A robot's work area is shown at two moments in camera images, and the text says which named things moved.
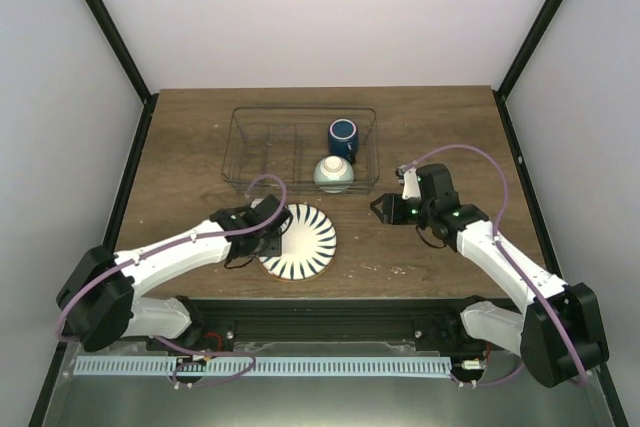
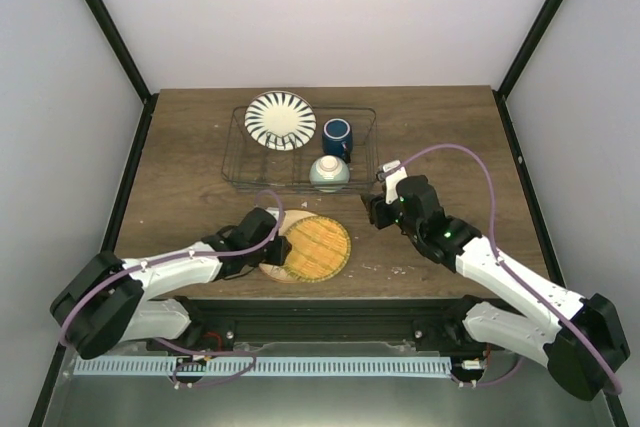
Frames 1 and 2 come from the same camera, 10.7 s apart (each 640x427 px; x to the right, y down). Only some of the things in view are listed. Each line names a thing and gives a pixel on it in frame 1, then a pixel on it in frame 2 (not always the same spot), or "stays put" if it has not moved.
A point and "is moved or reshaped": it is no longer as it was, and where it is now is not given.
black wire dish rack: (278, 148) stays put
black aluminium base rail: (406, 322) stays put
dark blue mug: (343, 139) is moved or reshaped
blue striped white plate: (308, 245) → (280, 120)
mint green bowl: (334, 174) stays put
